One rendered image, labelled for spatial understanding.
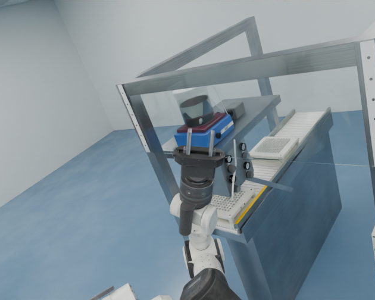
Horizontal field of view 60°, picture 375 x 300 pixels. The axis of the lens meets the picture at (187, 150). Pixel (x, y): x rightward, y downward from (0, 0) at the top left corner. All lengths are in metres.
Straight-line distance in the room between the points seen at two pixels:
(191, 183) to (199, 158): 0.08
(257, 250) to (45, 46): 5.84
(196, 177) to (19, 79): 5.86
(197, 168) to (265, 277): 1.31
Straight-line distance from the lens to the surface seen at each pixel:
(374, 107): 0.93
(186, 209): 0.84
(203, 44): 1.84
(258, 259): 1.92
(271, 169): 1.99
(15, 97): 6.44
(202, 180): 0.81
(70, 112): 6.90
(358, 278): 2.53
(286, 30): 4.64
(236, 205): 1.65
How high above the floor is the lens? 1.90
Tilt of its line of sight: 23 degrees down
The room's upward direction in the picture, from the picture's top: 21 degrees counter-clockwise
